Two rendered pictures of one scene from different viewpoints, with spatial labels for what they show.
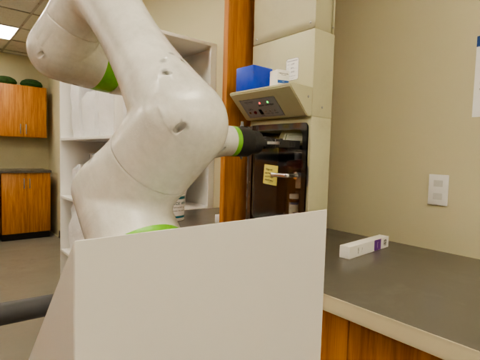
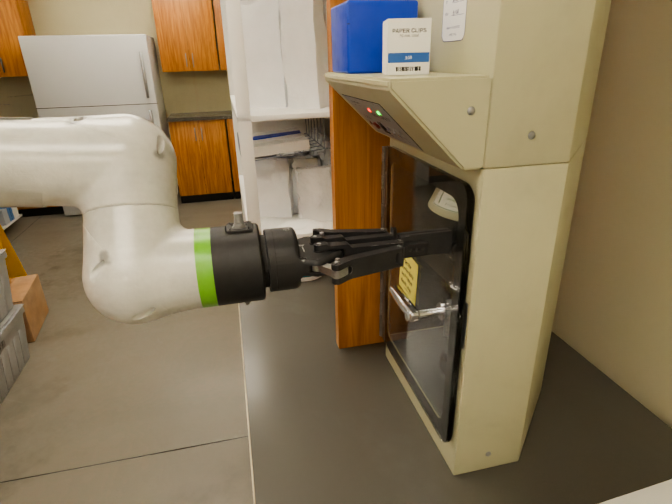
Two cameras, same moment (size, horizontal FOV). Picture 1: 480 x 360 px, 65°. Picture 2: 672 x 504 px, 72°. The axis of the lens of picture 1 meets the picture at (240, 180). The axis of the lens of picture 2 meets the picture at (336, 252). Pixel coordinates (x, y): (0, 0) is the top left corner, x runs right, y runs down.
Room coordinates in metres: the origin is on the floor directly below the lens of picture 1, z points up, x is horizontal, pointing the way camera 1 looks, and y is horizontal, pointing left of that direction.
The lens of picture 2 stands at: (0.77, -0.33, 1.53)
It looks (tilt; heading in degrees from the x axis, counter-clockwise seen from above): 23 degrees down; 27
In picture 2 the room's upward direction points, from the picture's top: 2 degrees counter-clockwise
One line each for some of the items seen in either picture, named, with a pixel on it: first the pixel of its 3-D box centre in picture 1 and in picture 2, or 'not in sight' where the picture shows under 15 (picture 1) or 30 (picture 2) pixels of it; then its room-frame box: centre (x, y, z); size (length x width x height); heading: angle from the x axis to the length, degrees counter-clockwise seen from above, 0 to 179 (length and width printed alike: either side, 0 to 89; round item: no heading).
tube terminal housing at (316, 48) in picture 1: (299, 142); (498, 196); (1.51, -0.24, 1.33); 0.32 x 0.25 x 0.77; 40
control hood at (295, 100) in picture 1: (268, 103); (389, 112); (1.39, -0.10, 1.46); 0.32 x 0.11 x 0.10; 40
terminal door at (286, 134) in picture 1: (275, 176); (415, 283); (1.43, -0.13, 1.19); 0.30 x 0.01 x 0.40; 40
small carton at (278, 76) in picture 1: (279, 79); (405, 47); (1.35, -0.13, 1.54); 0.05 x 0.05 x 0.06; 28
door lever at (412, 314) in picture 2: (283, 175); (415, 302); (1.35, -0.16, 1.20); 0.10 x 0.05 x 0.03; 40
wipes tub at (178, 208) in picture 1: (171, 204); (302, 249); (1.84, 0.34, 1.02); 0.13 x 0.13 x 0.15
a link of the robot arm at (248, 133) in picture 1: (241, 140); (240, 260); (1.16, 0.00, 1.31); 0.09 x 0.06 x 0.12; 40
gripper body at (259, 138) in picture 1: (258, 142); (303, 256); (1.21, -0.06, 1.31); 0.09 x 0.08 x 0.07; 130
